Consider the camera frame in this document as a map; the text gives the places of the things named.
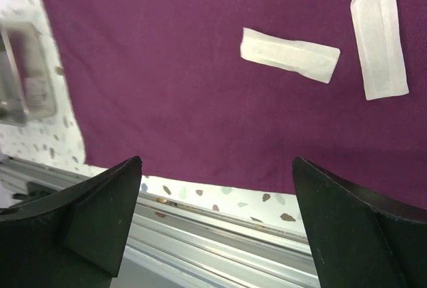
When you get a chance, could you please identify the stainless steel tray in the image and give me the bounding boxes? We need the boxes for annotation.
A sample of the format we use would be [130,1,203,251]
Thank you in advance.
[1,21,57,127]

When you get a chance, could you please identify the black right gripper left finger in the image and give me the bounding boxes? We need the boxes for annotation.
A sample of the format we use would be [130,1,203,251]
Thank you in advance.
[1,157,142,287]

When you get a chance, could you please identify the white sterile packet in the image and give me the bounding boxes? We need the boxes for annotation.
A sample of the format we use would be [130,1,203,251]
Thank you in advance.
[240,28,341,84]
[350,0,409,101]

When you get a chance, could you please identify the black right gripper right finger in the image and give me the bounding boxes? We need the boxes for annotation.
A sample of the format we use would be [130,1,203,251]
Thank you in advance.
[292,157,426,287]

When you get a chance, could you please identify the purple cloth mat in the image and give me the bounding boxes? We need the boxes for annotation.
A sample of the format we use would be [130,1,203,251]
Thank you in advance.
[43,0,426,207]

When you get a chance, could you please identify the aluminium rail frame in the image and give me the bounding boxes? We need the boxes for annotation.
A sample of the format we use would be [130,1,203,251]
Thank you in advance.
[0,156,321,288]

